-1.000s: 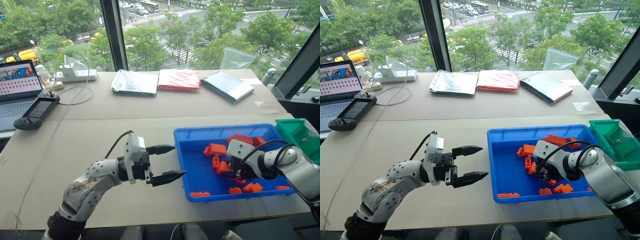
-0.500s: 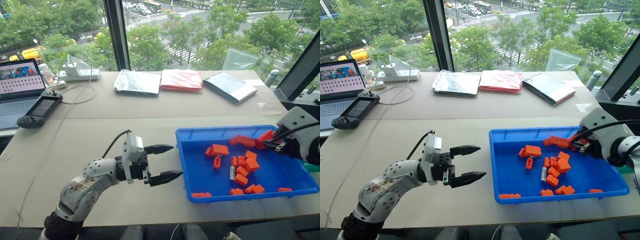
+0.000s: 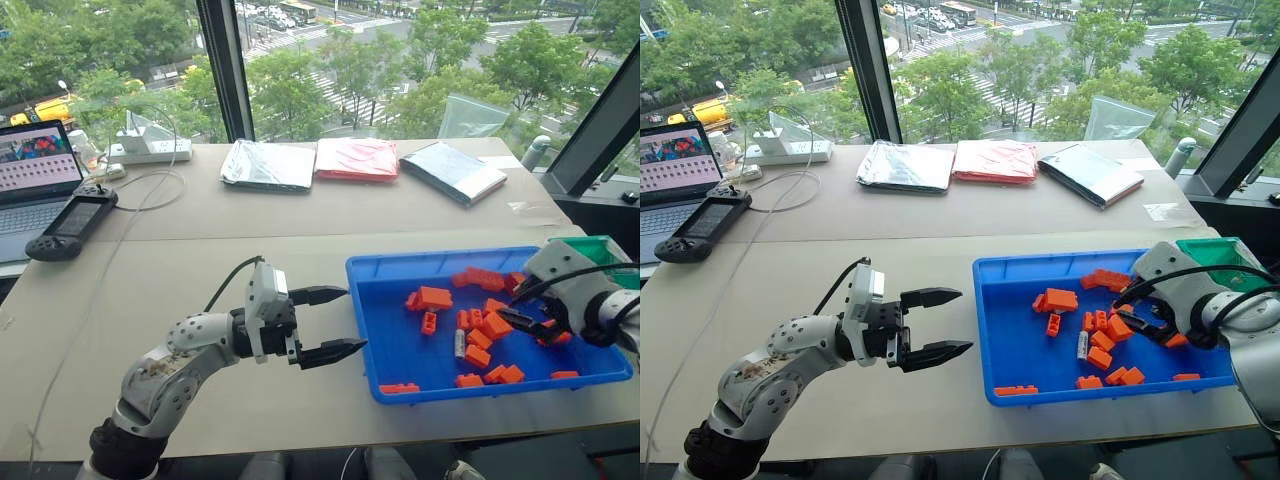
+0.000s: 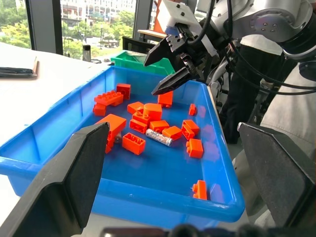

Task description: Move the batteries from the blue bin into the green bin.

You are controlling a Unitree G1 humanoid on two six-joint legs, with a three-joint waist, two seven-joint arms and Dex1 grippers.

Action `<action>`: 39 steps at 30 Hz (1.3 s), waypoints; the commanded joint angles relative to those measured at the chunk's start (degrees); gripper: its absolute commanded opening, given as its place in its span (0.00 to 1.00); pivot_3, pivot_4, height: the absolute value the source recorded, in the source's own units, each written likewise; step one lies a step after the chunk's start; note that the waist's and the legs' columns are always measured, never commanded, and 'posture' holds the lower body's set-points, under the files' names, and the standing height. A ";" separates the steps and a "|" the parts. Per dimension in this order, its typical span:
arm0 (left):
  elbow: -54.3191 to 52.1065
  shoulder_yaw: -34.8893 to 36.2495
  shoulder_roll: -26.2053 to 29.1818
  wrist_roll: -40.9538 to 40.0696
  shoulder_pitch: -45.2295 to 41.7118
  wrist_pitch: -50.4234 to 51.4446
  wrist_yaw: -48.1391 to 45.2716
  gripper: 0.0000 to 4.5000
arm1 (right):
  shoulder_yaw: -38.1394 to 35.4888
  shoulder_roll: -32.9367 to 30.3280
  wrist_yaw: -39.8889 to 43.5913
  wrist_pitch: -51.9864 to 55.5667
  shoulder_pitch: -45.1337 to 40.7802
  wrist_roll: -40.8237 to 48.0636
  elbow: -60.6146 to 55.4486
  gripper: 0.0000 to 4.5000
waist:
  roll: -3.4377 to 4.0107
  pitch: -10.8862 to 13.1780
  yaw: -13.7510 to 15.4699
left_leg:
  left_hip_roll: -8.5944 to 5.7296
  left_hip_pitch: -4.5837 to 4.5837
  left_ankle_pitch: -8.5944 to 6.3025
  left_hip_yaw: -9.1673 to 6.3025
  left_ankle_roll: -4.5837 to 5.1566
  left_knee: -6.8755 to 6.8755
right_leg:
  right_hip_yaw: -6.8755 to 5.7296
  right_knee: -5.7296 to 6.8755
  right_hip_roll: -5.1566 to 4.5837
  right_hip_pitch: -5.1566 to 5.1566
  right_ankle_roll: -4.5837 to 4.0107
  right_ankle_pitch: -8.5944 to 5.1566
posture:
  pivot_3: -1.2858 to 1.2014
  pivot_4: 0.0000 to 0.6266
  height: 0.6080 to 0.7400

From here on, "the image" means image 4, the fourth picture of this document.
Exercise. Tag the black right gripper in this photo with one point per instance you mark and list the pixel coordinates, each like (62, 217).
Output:
(197, 51)

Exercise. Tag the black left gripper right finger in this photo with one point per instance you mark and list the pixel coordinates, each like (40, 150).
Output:
(279, 172)

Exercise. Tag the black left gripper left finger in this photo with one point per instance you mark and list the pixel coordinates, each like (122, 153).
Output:
(61, 187)

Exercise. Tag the green plastic bin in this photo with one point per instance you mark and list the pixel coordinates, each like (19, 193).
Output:
(128, 60)

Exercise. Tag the blue plastic bin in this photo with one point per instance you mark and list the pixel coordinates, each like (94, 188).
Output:
(158, 170)

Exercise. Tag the black chair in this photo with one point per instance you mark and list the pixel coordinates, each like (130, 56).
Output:
(138, 44)

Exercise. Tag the wooden background table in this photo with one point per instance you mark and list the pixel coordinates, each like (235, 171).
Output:
(150, 33)

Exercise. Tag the orange round-top building brick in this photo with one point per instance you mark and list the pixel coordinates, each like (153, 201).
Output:
(153, 111)

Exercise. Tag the orange cube building brick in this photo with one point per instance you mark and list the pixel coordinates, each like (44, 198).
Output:
(124, 90)

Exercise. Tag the small orange building brick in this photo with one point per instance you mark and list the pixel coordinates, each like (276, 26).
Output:
(192, 109)
(99, 109)
(200, 190)

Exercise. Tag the long orange studded brick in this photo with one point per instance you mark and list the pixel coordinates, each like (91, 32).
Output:
(108, 98)

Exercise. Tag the silver printed battery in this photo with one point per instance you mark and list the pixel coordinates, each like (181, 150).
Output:
(159, 137)

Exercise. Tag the large orange sloped brick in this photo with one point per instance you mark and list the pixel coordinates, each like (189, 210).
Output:
(115, 123)

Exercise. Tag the dark robot torso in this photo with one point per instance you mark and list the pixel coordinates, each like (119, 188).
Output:
(247, 103)

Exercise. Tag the dark drinking bottle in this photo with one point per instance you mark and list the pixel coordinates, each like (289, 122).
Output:
(86, 52)

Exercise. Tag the black flat pouch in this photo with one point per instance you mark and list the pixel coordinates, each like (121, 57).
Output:
(14, 72)

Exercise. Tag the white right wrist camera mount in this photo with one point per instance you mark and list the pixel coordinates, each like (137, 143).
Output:
(180, 12)

